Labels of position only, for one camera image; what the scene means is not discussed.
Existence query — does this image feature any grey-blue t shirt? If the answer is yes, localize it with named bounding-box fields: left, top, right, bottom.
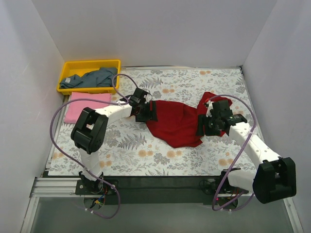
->
left=59, top=67, right=118, bottom=89

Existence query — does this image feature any red t shirt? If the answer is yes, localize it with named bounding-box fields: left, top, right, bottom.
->
left=145, top=91, right=233, bottom=149

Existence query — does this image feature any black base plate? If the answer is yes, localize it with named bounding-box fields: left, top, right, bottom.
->
left=75, top=176, right=244, bottom=205

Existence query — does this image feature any floral table mat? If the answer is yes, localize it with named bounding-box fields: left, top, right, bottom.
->
left=48, top=69, right=265, bottom=177

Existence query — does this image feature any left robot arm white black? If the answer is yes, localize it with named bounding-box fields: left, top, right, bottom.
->
left=71, top=88, right=157, bottom=194

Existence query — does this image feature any folded pink t shirt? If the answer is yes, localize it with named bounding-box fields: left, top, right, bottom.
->
left=64, top=92, right=111, bottom=124

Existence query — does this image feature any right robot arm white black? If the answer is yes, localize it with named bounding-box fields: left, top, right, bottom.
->
left=197, top=100, right=296, bottom=204

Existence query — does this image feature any aluminium frame rail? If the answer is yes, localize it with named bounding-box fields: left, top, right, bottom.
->
left=30, top=176, right=85, bottom=198

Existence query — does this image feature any yellow plastic bin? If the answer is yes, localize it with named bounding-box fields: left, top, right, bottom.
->
left=56, top=59, right=121, bottom=96

